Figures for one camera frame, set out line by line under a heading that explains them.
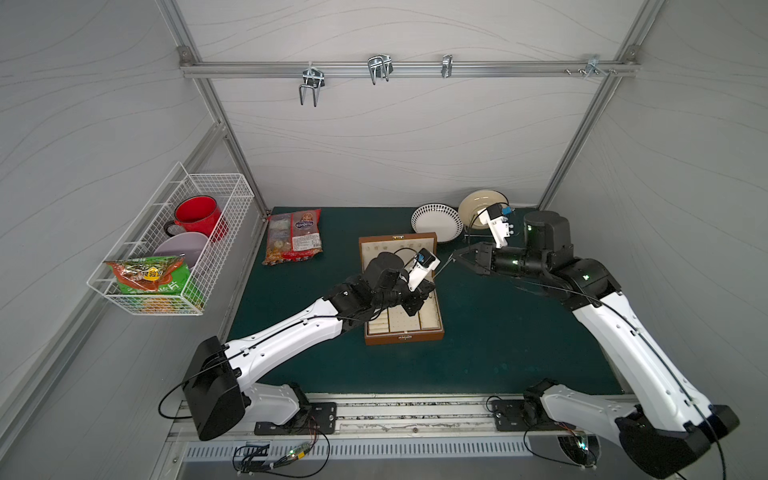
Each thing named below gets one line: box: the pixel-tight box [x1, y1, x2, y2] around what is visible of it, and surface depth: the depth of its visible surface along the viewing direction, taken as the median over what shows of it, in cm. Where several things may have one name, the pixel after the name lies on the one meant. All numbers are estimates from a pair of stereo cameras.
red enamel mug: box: [163, 195, 229, 243], surface depth 66 cm
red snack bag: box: [262, 208, 323, 266], surface depth 109 cm
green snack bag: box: [103, 254, 191, 294], surface depth 55 cm
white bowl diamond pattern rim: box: [410, 203, 464, 243], surface depth 119 cm
